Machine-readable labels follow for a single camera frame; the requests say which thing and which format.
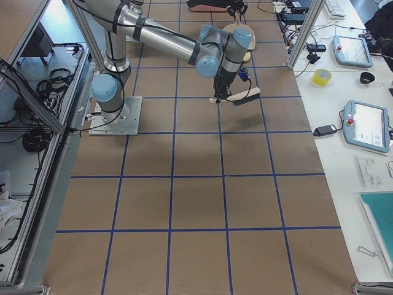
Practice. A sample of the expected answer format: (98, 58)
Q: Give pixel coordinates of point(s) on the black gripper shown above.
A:
(224, 79)
(236, 8)

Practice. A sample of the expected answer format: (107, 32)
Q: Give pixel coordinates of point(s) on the beige hand brush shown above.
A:
(239, 98)

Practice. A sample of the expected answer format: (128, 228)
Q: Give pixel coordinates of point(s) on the beige plastic dustpan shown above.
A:
(242, 30)

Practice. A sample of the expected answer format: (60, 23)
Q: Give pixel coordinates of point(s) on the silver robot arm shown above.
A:
(216, 53)

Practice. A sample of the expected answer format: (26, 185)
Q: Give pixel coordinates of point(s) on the pink bin with black bag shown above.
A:
(208, 5)

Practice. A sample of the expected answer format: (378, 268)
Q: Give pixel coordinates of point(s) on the black webcam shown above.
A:
(313, 50)

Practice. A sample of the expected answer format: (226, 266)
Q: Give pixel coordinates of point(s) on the white keyboard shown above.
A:
(334, 9)

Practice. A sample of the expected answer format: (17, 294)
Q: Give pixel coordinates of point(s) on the yellow tape roll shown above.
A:
(321, 77)

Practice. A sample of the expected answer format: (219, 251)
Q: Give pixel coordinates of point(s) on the black power adapter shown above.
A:
(325, 130)

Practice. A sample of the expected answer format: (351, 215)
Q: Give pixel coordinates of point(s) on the upper teach pendant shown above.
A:
(351, 51)

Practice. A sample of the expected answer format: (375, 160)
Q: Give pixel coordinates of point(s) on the teach pendant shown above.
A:
(366, 125)
(351, 51)

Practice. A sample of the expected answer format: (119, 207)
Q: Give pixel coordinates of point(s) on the small black bowl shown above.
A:
(366, 78)

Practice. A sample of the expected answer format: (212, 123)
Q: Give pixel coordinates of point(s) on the lower teach pendant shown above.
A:
(366, 125)

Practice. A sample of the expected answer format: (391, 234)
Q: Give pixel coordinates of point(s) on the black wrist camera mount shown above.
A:
(243, 74)

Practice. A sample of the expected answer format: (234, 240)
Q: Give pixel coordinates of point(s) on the aluminium frame post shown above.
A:
(308, 24)

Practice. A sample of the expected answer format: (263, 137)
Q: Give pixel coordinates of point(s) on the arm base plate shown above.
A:
(125, 122)

